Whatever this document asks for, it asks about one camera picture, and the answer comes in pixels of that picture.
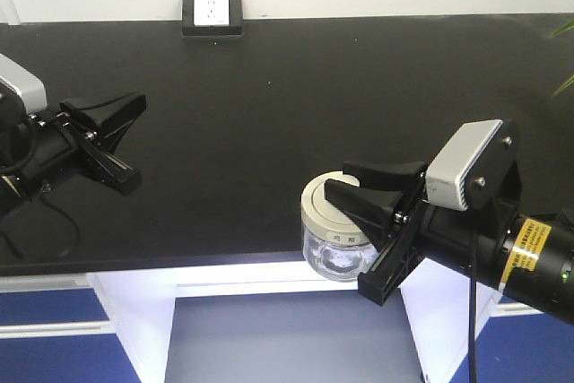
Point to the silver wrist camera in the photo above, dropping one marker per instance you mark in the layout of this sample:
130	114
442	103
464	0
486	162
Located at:
446	175
25	84

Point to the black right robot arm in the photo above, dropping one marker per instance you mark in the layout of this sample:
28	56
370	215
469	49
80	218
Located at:
528	258

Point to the glass jar with beige lid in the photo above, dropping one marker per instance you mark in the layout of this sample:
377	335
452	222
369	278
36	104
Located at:
332	244

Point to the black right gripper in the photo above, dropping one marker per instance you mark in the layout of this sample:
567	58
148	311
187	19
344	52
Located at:
388	209

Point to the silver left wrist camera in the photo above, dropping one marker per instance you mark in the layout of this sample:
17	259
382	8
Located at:
25	84

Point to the black wall socket box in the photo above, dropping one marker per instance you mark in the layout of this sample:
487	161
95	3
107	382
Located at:
212	18

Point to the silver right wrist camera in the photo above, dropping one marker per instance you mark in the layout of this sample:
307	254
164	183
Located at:
446	175

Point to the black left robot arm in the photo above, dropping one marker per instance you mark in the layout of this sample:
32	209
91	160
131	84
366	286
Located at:
18	144

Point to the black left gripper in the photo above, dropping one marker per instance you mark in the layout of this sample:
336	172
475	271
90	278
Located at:
81	138

